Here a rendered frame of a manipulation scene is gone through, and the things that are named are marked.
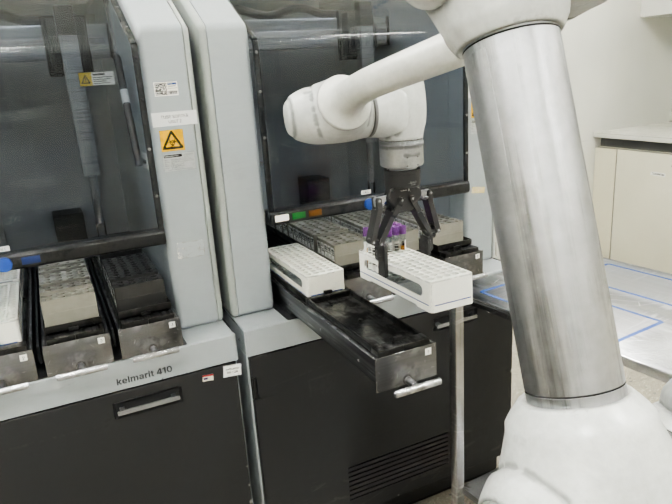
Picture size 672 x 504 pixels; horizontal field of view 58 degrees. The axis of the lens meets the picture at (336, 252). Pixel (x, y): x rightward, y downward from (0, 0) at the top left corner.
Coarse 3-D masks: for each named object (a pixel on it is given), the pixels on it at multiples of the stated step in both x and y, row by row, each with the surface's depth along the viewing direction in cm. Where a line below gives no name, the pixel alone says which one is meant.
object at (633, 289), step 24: (624, 264) 150; (480, 288) 140; (504, 288) 139; (624, 288) 135; (648, 288) 134; (456, 312) 142; (504, 312) 128; (624, 312) 122; (648, 312) 122; (456, 336) 143; (624, 336) 112; (648, 336) 111; (456, 360) 145; (624, 360) 105; (648, 360) 103; (456, 384) 147; (456, 408) 149; (456, 432) 151; (456, 456) 153; (456, 480) 155; (480, 480) 158
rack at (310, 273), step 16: (272, 256) 162; (288, 256) 160; (304, 256) 158; (320, 256) 157; (288, 272) 159; (304, 272) 146; (320, 272) 145; (336, 272) 145; (304, 288) 144; (320, 288) 144; (336, 288) 146
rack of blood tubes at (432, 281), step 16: (368, 256) 136; (400, 256) 133; (416, 256) 132; (368, 272) 137; (400, 272) 124; (416, 272) 122; (432, 272) 120; (448, 272) 119; (464, 272) 119; (400, 288) 125; (416, 288) 129; (432, 288) 115; (448, 288) 116; (464, 288) 118; (416, 304) 120; (432, 304) 115; (448, 304) 117; (464, 304) 119
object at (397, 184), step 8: (416, 168) 125; (384, 176) 125; (392, 176) 123; (400, 176) 122; (408, 176) 123; (416, 176) 124; (384, 184) 126; (392, 184) 124; (400, 184) 123; (408, 184) 123; (416, 184) 124; (392, 192) 125; (400, 192) 126; (408, 192) 126; (416, 192) 127; (392, 200) 125; (408, 200) 127; (392, 208) 127; (408, 208) 127
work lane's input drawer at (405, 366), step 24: (288, 288) 152; (312, 312) 137; (336, 312) 136; (360, 312) 136; (384, 312) 131; (336, 336) 127; (360, 336) 120; (384, 336) 123; (408, 336) 119; (360, 360) 118; (384, 360) 113; (408, 360) 116; (432, 360) 118; (384, 384) 114; (408, 384) 115; (432, 384) 114
